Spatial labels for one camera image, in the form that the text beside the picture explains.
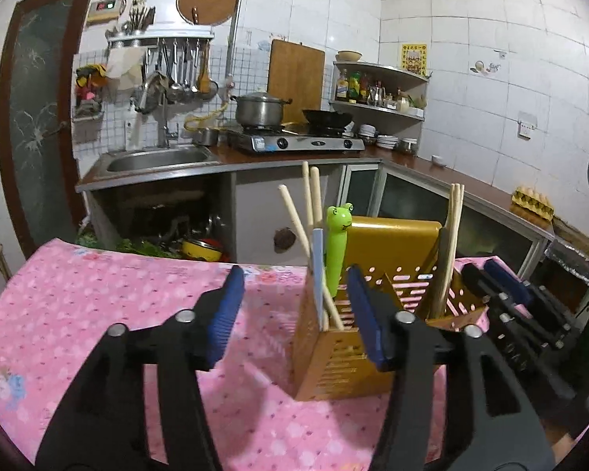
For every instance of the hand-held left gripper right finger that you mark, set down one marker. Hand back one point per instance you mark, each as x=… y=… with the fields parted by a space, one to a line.
x=365 y=319

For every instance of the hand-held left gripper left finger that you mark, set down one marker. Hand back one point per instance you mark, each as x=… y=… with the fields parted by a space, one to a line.
x=226 y=319

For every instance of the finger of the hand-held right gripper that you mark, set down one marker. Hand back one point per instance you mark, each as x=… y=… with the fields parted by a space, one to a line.
x=508 y=279
x=481 y=287

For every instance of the gold plastic utensil holder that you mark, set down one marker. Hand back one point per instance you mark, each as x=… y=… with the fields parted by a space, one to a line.
x=334 y=368

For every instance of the foil covered shelf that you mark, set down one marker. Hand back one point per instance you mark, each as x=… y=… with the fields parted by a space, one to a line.
x=574 y=265

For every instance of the yellow enamel bowl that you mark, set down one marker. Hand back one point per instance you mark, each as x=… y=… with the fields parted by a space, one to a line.
x=201 y=249

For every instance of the egg carton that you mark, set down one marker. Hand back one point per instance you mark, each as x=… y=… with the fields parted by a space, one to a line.
x=534 y=203

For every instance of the kitchen counter cabinet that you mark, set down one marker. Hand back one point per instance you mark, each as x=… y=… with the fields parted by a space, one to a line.
x=260 y=206

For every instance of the small white cup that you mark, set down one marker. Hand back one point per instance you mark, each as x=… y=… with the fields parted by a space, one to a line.
x=438 y=160

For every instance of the pink floral tablecloth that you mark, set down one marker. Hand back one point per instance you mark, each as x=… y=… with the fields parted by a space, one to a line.
x=78 y=304

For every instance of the glass jar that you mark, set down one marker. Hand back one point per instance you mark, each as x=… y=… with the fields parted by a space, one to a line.
x=407 y=145

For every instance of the stainless steel sink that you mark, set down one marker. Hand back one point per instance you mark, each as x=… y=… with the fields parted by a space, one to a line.
x=152 y=159

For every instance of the steel mug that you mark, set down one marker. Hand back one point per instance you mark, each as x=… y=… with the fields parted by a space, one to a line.
x=208 y=136

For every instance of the stack of white bowls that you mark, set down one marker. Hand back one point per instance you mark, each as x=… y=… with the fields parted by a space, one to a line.
x=367 y=131

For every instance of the steel gas stove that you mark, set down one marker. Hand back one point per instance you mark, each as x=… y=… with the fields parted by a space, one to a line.
x=299 y=143

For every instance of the metal faucet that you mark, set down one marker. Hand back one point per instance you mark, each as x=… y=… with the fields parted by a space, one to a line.
x=164 y=127

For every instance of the black wok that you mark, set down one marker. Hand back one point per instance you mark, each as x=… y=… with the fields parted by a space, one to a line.
x=326 y=118

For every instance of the white soap bottle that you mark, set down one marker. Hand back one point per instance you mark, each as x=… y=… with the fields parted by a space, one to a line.
x=135 y=132

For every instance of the steel cooking pot with lid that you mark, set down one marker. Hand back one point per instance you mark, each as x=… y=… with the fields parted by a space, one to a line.
x=257 y=110

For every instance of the metal kettle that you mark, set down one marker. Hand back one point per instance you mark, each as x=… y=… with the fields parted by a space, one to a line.
x=376 y=95

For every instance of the green bottle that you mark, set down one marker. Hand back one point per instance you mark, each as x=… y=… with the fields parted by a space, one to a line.
x=355 y=88

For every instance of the yellow label bottle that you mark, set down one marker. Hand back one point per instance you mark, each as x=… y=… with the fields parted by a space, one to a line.
x=342 y=88

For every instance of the hanging metal ladle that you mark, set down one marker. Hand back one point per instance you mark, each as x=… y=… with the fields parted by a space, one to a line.
x=190 y=86
x=175 y=91

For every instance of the metal strainer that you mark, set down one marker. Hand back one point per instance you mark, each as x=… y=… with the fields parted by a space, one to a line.
x=149 y=93

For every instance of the wooden spatula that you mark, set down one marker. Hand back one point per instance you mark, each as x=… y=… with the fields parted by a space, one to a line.
x=203 y=78

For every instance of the wooden cutting board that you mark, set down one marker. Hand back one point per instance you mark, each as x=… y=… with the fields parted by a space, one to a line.
x=294 y=78

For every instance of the cream bowl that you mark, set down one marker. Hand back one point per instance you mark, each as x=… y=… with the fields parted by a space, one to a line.
x=348 y=56

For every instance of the white plastic bag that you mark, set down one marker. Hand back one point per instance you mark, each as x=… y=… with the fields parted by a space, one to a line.
x=122 y=68

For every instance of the dark glass wooden door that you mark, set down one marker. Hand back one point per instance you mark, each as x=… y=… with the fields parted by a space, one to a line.
x=34 y=108

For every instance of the utensil cup with chopsticks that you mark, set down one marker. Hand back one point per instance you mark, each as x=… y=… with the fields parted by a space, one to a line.
x=141 y=22

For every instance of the round woven lid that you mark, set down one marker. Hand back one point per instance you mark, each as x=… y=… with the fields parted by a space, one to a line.
x=206 y=0

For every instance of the white control box with display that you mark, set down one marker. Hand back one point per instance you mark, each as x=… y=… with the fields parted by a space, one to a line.
x=105 y=10

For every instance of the corner wall shelf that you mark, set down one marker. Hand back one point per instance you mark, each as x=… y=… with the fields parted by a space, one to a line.
x=392 y=74

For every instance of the yellow wall poster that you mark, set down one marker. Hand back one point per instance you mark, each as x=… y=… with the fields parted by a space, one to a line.
x=414 y=59

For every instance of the metal utensil wall rack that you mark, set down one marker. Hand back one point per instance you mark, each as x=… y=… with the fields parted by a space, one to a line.
x=162 y=34

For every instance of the grey wall pipe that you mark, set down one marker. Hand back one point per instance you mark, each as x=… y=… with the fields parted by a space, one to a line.
x=235 y=19

